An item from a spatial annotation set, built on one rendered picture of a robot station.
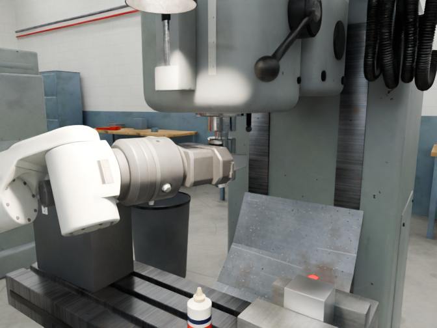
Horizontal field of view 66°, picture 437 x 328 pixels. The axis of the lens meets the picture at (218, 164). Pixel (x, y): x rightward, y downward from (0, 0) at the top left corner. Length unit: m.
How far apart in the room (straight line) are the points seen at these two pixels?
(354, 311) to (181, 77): 0.41
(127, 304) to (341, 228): 0.51
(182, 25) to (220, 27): 0.05
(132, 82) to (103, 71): 0.89
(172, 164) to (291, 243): 0.52
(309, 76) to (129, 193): 0.35
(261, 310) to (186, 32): 0.40
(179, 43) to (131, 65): 6.55
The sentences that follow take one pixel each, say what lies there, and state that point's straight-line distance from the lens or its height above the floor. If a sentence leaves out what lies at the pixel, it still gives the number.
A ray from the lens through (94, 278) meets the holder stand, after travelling 0.82.
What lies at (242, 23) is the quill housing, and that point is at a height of 1.42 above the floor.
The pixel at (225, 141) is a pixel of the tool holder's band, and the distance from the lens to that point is 0.53.
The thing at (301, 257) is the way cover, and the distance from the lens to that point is 0.89.
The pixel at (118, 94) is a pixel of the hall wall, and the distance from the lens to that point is 7.27.
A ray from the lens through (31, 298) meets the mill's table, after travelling 0.92.
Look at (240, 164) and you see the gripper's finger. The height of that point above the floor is 1.23.
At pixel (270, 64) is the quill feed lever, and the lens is 0.40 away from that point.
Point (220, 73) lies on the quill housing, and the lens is 0.45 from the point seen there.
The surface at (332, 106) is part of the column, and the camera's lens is 0.86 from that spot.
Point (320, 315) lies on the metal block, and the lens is 0.54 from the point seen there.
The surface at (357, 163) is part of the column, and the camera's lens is 0.86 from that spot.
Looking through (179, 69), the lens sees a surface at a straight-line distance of 0.44.
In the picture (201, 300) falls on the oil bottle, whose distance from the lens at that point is 0.60.
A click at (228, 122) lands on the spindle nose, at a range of 0.53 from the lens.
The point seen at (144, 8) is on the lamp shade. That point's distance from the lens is 0.41.
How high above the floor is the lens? 1.32
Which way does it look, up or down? 10 degrees down
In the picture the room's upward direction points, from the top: straight up
